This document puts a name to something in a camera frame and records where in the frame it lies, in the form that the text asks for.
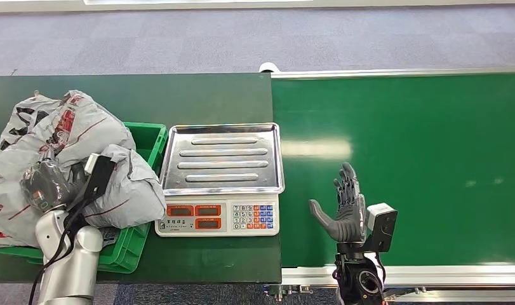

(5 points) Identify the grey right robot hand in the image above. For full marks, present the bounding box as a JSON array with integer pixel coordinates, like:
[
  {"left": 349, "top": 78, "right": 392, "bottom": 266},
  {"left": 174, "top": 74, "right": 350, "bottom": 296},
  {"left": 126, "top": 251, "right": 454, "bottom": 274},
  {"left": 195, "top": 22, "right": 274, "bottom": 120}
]
[{"left": 308, "top": 161, "right": 368, "bottom": 244}]

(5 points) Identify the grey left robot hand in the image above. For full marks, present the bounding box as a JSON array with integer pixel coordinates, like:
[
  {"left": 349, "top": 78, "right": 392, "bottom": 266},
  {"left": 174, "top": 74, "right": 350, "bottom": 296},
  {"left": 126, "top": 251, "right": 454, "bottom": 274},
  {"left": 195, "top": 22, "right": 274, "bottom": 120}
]
[{"left": 20, "top": 158, "right": 90, "bottom": 212}]

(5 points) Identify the grey package with red line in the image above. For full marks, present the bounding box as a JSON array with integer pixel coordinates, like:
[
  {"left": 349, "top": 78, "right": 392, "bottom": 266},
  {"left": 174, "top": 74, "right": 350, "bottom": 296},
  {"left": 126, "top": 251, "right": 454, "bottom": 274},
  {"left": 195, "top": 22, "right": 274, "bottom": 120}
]
[{"left": 0, "top": 90, "right": 137, "bottom": 249}]

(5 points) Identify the grey package with black lettering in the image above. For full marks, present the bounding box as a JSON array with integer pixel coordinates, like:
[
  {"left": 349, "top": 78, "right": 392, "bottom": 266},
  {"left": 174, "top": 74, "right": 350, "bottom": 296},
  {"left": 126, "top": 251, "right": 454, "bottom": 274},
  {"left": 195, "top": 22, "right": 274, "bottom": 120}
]
[{"left": 0, "top": 93, "right": 52, "bottom": 148}]

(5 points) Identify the small grey crumpled package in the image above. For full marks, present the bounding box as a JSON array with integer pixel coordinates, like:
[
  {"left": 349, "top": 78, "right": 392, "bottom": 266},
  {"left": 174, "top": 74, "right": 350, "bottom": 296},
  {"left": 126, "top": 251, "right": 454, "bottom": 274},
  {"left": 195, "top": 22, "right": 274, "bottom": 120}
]
[{"left": 81, "top": 144, "right": 168, "bottom": 231}]

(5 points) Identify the green conveyor belt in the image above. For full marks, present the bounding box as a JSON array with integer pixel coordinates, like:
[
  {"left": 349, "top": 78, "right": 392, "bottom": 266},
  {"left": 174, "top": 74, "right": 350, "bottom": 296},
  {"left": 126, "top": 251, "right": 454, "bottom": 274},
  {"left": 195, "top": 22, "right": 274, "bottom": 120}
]
[{"left": 272, "top": 72, "right": 515, "bottom": 269}]

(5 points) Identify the green plastic crate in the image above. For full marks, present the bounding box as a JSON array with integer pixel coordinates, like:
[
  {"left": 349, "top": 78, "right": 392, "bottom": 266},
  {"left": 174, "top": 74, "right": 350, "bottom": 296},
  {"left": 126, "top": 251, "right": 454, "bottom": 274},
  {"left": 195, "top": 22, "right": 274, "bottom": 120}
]
[{"left": 0, "top": 121, "right": 169, "bottom": 275}]

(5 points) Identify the white electronic scale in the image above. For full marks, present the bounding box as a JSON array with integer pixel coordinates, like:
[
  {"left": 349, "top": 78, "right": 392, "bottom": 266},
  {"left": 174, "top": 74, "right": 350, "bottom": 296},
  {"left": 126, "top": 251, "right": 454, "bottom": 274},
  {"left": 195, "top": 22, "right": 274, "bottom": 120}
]
[{"left": 154, "top": 193, "right": 280, "bottom": 238}]

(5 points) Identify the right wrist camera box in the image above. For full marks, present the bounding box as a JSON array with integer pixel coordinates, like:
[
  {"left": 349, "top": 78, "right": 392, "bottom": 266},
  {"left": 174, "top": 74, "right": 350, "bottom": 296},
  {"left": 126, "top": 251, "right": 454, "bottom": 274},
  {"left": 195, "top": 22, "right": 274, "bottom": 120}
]
[{"left": 363, "top": 203, "right": 399, "bottom": 254}]

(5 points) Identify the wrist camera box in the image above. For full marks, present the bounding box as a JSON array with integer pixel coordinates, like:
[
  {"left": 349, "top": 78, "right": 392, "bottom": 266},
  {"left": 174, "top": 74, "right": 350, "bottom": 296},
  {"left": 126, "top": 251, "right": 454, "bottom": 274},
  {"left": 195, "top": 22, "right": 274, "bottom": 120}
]
[
  {"left": 65, "top": 153, "right": 117, "bottom": 212},
  {"left": 363, "top": 203, "right": 399, "bottom": 254}
]

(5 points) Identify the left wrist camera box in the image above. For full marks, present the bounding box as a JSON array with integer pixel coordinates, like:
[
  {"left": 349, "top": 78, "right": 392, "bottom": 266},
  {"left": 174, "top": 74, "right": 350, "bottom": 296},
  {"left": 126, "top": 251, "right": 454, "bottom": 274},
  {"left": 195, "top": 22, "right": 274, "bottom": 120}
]
[{"left": 65, "top": 153, "right": 117, "bottom": 212}]

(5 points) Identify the silver conveyor frame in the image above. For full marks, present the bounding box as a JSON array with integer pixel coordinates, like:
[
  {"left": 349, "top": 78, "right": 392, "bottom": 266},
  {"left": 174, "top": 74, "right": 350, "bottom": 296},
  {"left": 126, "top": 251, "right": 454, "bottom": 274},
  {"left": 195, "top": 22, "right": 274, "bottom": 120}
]
[{"left": 259, "top": 62, "right": 515, "bottom": 304}]

